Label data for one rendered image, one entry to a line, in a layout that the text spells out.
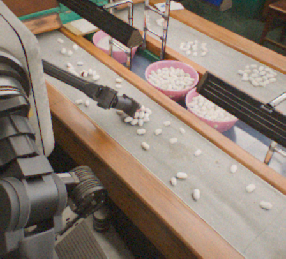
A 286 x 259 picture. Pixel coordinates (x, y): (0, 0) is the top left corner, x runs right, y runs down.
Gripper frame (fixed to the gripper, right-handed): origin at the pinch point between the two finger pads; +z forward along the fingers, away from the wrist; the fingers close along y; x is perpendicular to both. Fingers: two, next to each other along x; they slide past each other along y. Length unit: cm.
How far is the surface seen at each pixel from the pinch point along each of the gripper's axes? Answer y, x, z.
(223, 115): -24.5, -16.5, 24.9
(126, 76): 22.2, -7.4, 8.5
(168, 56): 24.4, -25.9, 34.6
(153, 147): -20.3, 7.5, -7.1
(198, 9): 157, -85, 233
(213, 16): 134, -86, 233
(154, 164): -27.3, 11.1, -11.8
